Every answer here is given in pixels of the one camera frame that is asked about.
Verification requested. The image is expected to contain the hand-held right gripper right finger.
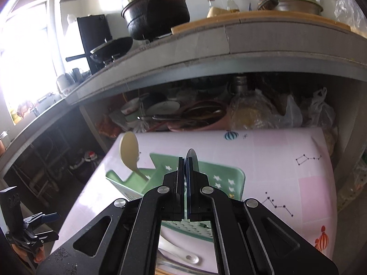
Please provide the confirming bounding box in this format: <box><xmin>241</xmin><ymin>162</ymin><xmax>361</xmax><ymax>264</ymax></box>
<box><xmin>187</xmin><ymin>172</ymin><xmax>339</xmax><ymax>275</ymax></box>

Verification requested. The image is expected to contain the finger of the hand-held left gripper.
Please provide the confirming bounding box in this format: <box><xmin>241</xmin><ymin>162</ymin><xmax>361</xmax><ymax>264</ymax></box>
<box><xmin>26</xmin><ymin>231</ymin><xmax>60</xmax><ymax>248</ymax></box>
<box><xmin>24</xmin><ymin>212</ymin><xmax>59</xmax><ymax>225</ymax></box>

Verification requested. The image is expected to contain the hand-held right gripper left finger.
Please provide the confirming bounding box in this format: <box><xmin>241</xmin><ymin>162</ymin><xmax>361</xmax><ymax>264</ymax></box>
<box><xmin>36</xmin><ymin>157</ymin><xmax>186</xmax><ymax>275</ymax></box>

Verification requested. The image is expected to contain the green star-cutout utensil holder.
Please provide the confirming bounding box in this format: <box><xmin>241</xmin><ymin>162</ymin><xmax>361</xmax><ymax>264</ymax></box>
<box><xmin>106</xmin><ymin>152</ymin><xmax>246</xmax><ymax>242</ymax></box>

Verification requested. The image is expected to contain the white shell-shaped scoop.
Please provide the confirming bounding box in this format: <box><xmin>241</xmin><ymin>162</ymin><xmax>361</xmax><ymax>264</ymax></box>
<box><xmin>158</xmin><ymin>242</ymin><xmax>200</xmax><ymax>264</ymax></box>

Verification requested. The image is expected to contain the beige plastic spoon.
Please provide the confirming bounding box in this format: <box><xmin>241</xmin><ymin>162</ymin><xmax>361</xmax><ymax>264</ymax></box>
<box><xmin>119</xmin><ymin>131</ymin><xmax>150</xmax><ymax>182</ymax></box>

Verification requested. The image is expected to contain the person's left hand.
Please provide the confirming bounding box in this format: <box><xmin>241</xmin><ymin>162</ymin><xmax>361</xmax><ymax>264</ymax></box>
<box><xmin>32</xmin><ymin>246</ymin><xmax>47</xmax><ymax>264</ymax></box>

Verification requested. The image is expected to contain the large cooking oil bottle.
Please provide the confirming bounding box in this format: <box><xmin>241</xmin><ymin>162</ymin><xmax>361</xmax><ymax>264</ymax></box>
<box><xmin>84</xmin><ymin>150</ymin><xmax>99</xmax><ymax>167</ymax></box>

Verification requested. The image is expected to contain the pink patterned tablecloth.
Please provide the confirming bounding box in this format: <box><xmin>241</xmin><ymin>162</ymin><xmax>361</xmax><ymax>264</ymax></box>
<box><xmin>50</xmin><ymin>129</ymin><xmax>337</xmax><ymax>275</ymax></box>

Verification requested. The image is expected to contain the white plate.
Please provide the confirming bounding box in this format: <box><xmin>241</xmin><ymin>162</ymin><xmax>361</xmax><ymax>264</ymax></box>
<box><xmin>146</xmin><ymin>100</ymin><xmax>181</xmax><ymax>118</ymax></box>

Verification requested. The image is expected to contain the grey plastic packet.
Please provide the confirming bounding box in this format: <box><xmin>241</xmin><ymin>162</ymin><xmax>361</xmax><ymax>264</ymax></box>
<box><xmin>109</xmin><ymin>110</ymin><xmax>128</xmax><ymax>129</ymax></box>

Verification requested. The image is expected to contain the orange plastic bag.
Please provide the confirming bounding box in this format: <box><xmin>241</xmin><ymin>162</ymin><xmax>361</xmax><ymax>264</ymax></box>
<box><xmin>96</xmin><ymin>115</ymin><xmax>121</xmax><ymax>138</ymax></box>

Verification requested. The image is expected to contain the clear bag with yellow contents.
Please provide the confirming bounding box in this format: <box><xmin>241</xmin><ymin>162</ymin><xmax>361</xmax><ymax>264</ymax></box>
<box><xmin>229</xmin><ymin>89</ymin><xmax>277</xmax><ymax>130</ymax></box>

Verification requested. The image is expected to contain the white printed bowl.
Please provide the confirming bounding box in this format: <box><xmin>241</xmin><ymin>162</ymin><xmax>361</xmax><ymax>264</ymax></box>
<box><xmin>120</xmin><ymin>97</ymin><xmax>143</xmax><ymax>116</ymax></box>

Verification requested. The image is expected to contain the small steel pot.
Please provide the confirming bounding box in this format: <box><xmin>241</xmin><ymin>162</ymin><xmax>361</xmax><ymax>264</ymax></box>
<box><xmin>231</xmin><ymin>76</ymin><xmax>248</xmax><ymax>94</ymax></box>

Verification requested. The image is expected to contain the grey plastic bag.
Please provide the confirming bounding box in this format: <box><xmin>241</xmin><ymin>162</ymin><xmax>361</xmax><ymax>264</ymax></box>
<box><xmin>274</xmin><ymin>94</ymin><xmax>303</xmax><ymax>128</ymax></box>

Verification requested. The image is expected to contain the steel mug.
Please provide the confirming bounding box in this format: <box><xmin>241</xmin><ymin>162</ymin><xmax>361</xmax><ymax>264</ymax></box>
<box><xmin>56</xmin><ymin>73</ymin><xmax>72</xmax><ymax>96</ymax></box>

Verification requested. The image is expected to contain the white plastic bag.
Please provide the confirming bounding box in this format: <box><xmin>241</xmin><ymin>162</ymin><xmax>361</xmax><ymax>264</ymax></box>
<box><xmin>305</xmin><ymin>87</ymin><xmax>336</xmax><ymax>127</ymax></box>

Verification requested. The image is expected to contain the plastic bag with green items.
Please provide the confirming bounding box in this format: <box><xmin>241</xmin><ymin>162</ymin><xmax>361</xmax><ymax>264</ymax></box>
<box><xmin>337</xmin><ymin>160</ymin><xmax>367</xmax><ymax>218</ymax></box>

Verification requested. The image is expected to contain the black frying pan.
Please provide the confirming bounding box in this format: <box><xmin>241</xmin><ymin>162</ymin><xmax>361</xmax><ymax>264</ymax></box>
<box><xmin>66</xmin><ymin>38</ymin><xmax>134</xmax><ymax>65</ymax></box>

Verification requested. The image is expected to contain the window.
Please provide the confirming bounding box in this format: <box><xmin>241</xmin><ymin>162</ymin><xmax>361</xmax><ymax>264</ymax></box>
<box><xmin>0</xmin><ymin>0</ymin><xmax>62</xmax><ymax>121</ymax></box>

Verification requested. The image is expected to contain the glass pan lid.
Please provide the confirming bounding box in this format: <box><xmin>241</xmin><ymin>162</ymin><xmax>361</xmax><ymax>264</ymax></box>
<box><xmin>91</xmin><ymin>37</ymin><xmax>132</xmax><ymax>54</ymax></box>

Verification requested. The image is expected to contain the grey concrete counter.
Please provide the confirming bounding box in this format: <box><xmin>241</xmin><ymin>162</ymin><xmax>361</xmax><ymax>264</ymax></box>
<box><xmin>0</xmin><ymin>14</ymin><xmax>367</xmax><ymax>167</ymax></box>

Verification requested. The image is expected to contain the large black pot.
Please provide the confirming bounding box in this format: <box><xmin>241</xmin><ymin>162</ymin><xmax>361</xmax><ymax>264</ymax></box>
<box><xmin>122</xmin><ymin>0</ymin><xmax>191</xmax><ymax>41</ymax></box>

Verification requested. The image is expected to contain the black countertop appliance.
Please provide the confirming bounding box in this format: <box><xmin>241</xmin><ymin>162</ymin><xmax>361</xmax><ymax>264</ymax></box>
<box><xmin>77</xmin><ymin>14</ymin><xmax>114</xmax><ymax>75</ymax></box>

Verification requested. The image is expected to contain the brown-capped sauce bottle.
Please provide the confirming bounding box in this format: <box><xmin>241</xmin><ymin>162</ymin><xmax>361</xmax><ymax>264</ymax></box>
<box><xmin>206</xmin><ymin>0</ymin><xmax>220</xmax><ymax>18</ymax></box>

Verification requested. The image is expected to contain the yellow-capped oil bottle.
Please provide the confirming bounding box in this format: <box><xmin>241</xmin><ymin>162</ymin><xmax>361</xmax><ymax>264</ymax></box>
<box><xmin>224</xmin><ymin>0</ymin><xmax>240</xmax><ymax>13</ymax></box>

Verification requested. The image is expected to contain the steel basin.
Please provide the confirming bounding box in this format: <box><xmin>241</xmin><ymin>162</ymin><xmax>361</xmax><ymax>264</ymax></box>
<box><xmin>275</xmin><ymin>0</ymin><xmax>324</xmax><ymax>16</ymax></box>

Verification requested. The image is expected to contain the clear plastic bag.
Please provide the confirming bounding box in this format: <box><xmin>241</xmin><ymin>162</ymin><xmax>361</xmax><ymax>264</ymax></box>
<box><xmin>334</xmin><ymin>0</ymin><xmax>367</xmax><ymax>33</ymax></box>

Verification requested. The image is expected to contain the black-handled knife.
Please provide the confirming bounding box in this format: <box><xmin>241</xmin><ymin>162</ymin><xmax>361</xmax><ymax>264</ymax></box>
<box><xmin>152</xmin><ymin>114</ymin><xmax>185</xmax><ymax>121</ymax></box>

